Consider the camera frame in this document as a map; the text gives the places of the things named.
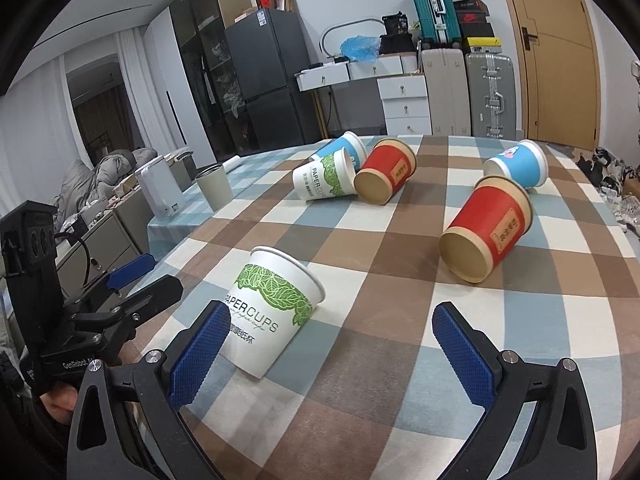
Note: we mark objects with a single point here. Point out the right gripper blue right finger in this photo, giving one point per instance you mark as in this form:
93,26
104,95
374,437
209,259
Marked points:
559,442

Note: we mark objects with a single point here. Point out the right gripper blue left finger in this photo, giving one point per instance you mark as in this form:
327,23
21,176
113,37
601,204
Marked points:
127,422

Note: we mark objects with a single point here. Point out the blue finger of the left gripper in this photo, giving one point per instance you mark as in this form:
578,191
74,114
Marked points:
140,304
109,283

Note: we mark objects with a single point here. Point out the white green-leaf paper cup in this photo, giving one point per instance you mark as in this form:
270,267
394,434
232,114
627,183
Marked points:
328,177
272,297

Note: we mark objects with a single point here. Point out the red paper cup right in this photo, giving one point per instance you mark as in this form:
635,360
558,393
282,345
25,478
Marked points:
490,223

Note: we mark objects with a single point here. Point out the red paper cup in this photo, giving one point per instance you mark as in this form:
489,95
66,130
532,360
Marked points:
390,164
490,223

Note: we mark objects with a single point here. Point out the blue paper cup far left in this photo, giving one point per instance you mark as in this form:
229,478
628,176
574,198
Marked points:
351,143

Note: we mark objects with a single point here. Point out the blue paper cup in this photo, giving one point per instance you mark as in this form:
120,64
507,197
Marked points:
351,143
524,162

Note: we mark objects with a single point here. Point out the blue paper cup right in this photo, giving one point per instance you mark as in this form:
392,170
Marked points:
524,162

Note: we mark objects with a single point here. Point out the red paper cup centre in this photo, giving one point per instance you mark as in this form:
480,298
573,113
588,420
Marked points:
390,164

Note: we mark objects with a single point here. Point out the person's left hand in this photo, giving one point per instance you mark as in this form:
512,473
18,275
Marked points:
60,402

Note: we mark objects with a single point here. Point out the white kettle appliance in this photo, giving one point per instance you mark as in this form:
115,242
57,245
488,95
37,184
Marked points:
160,188

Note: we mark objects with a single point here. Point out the beige insulated tumbler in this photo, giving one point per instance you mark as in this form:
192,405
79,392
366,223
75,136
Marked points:
215,187

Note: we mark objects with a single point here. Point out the checkered brown blue tablecloth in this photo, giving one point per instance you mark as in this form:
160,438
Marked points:
364,391

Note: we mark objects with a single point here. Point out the black glass cabinet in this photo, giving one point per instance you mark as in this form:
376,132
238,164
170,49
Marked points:
200,29

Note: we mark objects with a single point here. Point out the dark grey refrigerator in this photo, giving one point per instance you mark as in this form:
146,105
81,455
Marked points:
268,49

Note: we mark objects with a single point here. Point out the blue plastic bag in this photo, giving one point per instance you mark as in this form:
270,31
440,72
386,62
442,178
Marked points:
361,48

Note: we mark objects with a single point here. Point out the wooden door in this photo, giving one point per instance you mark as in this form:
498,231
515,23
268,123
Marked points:
559,71

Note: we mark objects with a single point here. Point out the white drawer desk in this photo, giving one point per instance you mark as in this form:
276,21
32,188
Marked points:
401,86

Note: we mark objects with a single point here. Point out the black bag on desk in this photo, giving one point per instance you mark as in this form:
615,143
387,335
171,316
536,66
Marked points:
397,38

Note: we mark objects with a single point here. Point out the silver hard suitcase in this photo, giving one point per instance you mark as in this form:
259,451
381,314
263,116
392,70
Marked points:
492,95

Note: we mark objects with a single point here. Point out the beige hard suitcase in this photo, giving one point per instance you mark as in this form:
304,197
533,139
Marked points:
448,92

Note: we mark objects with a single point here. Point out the teal hard suitcase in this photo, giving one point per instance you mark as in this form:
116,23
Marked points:
439,27

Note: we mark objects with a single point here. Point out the stacked shoe boxes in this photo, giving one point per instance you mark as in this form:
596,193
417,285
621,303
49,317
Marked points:
477,34

